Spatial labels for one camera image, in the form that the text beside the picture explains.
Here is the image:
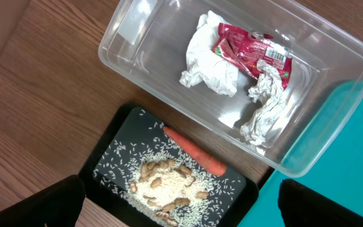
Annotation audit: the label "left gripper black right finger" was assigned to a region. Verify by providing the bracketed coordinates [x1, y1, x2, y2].
[278, 179, 363, 227]

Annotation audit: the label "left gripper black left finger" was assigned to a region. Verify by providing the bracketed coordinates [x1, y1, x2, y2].
[0, 175, 85, 226]

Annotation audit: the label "orange carrot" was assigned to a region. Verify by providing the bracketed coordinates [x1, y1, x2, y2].
[163, 126, 226, 176]

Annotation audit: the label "white napkin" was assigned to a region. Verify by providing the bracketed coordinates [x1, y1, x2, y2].
[180, 11, 239, 97]

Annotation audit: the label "red snack wrapper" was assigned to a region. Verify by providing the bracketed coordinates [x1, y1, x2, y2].
[212, 23, 292, 89]

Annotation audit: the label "black waste tray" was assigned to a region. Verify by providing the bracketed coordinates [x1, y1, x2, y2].
[79, 103, 258, 226]

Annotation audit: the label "clear plastic waste bin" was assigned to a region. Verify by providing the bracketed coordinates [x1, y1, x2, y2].
[98, 1, 363, 177]

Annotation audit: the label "teal plastic tray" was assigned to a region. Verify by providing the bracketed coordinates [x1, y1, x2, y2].
[238, 82, 363, 226]

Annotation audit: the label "rice and peanut leftovers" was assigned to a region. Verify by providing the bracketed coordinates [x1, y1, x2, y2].
[93, 108, 243, 227]

